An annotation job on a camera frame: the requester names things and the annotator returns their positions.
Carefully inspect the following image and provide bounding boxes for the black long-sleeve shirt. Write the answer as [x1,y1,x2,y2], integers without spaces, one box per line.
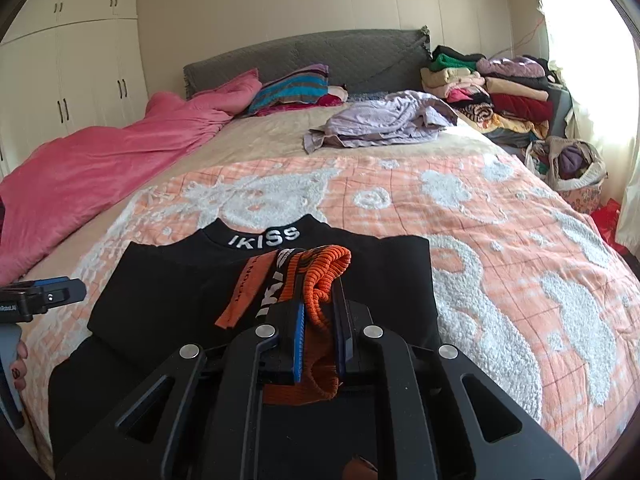
[49,216,440,479]

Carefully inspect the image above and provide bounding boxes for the pile of folded clothes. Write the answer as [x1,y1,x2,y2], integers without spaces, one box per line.
[421,46,573,152]

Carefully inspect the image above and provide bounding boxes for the left hand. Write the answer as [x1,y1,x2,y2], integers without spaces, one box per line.
[11,340,28,391]

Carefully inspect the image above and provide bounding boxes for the pink duvet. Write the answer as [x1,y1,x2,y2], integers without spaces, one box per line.
[1,68,262,285]

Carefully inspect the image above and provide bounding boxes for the orange white tufted blanket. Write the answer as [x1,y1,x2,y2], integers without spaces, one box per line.
[24,155,639,474]

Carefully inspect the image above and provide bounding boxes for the beige bed sheet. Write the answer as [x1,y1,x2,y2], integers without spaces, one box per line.
[24,106,500,280]

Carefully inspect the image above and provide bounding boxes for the lilac crumpled garment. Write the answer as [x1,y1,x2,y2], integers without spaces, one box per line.
[303,90,458,154]

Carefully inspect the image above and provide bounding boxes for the cream built-in wardrobe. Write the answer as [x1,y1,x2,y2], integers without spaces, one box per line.
[1,0,148,174]

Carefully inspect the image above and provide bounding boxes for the striped colourful pillow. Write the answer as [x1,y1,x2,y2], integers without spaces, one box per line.
[246,64,348,116]

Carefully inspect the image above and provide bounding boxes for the grey padded headboard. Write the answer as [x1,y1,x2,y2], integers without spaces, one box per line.
[183,26,431,98]

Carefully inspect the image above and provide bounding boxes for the floral laundry basket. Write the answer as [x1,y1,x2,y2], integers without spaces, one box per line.
[525,136,608,214]

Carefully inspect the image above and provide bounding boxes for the red plastic bag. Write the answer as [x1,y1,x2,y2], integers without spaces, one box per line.
[590,198,629,256]

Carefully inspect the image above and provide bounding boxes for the cream curtain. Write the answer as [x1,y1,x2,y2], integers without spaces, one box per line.
[612,39,640,261]

